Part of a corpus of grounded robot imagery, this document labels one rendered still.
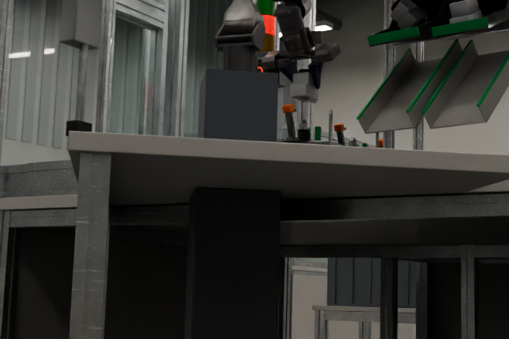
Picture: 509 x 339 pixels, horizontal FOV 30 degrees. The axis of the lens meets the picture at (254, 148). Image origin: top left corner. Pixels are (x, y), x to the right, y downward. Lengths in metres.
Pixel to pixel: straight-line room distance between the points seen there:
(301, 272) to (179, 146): 5.92
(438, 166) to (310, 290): 5.93
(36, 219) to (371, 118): 0.86
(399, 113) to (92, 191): 0.86
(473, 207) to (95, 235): 0.73
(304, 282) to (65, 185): 5.00
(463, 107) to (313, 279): 5.46
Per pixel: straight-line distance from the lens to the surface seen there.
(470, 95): 2.06
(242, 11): 1.93
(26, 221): 2.41
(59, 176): 2.44
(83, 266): 1.40
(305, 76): 2.24
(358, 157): 1.44
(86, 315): 1.41
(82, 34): 3.13
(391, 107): 2.11
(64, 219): 2.32
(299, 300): 7.25
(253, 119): 1.81
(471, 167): 1.50
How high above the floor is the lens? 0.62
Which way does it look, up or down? 9 degrees up
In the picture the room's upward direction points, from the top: 2 degrees clockwise
